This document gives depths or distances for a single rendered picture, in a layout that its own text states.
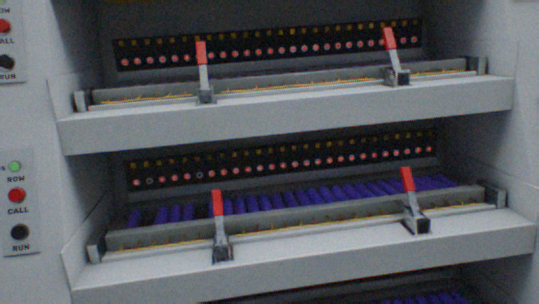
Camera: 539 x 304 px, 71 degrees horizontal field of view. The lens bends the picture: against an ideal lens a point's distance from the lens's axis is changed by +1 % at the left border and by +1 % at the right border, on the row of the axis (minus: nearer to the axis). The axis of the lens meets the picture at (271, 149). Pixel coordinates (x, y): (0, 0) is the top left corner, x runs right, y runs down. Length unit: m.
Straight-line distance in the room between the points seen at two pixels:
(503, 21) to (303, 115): 0.32
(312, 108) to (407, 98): 0.13
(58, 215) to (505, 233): 0.57
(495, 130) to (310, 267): 0.35
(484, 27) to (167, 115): 0.49
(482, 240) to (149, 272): 0.44
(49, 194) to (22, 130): 0.08
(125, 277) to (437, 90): 0.47
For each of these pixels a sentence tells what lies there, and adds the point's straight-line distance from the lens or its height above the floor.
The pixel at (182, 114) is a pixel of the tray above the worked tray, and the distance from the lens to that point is 0.49.
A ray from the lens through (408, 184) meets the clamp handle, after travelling 0.56.
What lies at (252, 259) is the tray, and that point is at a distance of 0.50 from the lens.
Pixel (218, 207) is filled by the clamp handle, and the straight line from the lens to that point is 0.50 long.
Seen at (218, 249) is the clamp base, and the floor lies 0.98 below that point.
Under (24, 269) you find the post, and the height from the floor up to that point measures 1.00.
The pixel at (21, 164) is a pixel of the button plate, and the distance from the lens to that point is 0.53.
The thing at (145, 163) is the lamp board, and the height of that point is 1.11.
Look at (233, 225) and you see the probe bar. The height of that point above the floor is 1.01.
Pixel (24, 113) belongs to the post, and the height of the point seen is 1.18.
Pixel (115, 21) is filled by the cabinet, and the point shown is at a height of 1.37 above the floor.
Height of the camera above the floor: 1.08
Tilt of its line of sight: 3 degrees up
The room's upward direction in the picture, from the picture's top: 7 degrees counter-clockwise
